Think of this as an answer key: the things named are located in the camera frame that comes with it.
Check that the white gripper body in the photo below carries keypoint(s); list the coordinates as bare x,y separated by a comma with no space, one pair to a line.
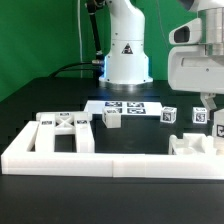
196,61

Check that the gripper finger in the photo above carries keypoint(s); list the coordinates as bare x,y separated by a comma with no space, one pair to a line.
207,100

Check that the white chair seat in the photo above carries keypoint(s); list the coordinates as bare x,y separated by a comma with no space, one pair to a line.
191,144

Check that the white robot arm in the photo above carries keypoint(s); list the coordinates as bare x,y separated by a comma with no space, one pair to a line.
126,65

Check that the white sheet with markers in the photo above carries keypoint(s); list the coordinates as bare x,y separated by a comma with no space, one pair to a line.
125,107

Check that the white chair back frame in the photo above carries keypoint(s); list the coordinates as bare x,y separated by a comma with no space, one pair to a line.
52,124

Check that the white U-shaped fence frame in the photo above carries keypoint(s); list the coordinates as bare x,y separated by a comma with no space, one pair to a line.
20,159

